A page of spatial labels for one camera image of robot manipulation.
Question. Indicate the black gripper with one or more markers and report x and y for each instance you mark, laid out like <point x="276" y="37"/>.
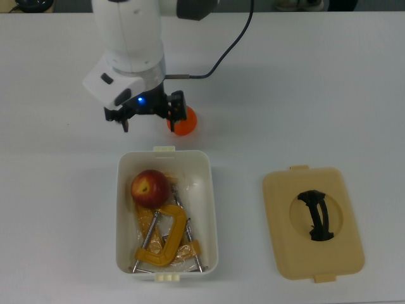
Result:
<point x="150" y="103"/>

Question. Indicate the red apple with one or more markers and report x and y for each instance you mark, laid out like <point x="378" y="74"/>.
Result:
<point x="150" y="189"/>

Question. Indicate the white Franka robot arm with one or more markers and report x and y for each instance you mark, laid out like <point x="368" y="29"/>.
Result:
<point x="129" y="35"/>

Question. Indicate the orange fruit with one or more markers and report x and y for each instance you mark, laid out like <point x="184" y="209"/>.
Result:
<point x="189" y="125"/>

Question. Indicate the white plastic container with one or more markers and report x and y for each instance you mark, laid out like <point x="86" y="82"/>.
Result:
<point x="205" y="202"/>

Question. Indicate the beige container lid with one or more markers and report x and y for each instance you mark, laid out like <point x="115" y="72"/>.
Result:
<point x="284" y="240"/>

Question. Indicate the small yellow C-clamp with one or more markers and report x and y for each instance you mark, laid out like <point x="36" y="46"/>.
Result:
<point x="174" y="234"/>

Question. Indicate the large yellow C-clamp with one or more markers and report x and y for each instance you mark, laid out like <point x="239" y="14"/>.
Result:
<point x="193" y="245"/>

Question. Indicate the dark round background object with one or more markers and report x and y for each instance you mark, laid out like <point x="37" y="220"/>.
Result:
<point x="33" y="4"/>

